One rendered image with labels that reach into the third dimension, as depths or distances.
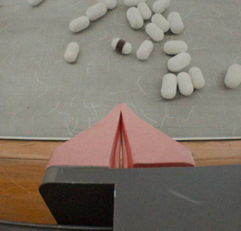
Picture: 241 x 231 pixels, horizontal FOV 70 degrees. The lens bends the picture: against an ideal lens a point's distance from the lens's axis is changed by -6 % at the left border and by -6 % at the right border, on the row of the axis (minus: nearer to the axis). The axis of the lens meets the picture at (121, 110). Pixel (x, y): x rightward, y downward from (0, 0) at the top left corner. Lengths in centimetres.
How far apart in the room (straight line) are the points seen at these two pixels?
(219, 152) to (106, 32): 23
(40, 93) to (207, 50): 26
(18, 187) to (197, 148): 22
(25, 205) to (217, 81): 30
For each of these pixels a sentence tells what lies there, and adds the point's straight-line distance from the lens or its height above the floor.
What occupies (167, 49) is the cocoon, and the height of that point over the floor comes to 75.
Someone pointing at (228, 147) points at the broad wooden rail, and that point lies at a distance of 27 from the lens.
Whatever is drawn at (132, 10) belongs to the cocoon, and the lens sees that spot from 30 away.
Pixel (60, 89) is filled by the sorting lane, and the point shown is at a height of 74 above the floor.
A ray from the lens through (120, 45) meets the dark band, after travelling 27.
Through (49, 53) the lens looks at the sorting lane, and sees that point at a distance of 30.
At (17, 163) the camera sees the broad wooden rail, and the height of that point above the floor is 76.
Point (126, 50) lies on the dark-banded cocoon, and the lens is 27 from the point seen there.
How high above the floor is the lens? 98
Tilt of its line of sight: 76 degrees down
